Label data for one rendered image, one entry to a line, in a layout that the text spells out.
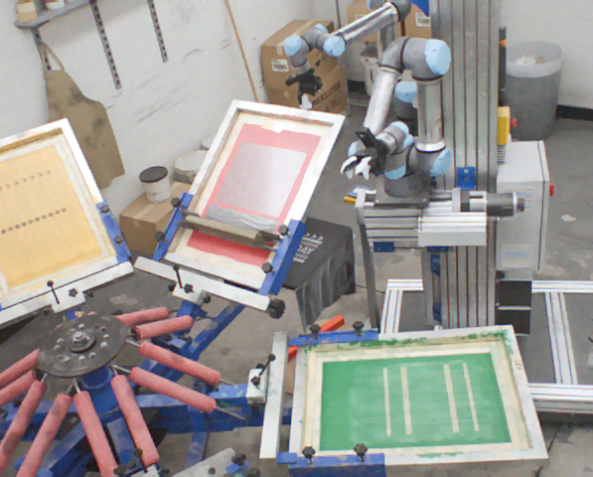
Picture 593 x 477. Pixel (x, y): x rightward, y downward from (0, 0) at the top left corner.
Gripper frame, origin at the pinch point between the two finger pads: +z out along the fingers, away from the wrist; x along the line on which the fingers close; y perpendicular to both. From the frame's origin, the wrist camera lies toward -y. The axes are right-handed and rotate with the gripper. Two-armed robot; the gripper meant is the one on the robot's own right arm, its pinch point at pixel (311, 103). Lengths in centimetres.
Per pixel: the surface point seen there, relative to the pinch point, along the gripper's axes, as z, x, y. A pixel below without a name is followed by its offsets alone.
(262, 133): -5.4, -26.4, -8.5
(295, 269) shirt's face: 37, -63, 15
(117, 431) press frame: -1, -163, 13
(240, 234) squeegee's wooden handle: -3, -76, 11
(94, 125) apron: 59, 11, -195
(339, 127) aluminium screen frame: -10.5, -20.8, 28.6
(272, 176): -0.7, -44.3, 5.7
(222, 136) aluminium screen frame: -7.1, -33.5, -25.8
